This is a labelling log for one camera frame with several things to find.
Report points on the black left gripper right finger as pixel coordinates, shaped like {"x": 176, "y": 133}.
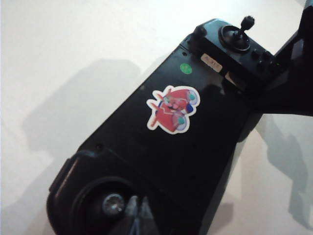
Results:
{"x": 146, "y": 218}

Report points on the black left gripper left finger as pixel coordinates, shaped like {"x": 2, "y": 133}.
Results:
{"x": 134, "y": 218}

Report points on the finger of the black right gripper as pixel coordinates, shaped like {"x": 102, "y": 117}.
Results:
{"x": 293, "y": 80}

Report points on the black remote control with joysticks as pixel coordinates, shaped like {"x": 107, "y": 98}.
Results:
{"x": 171, "y": 159}

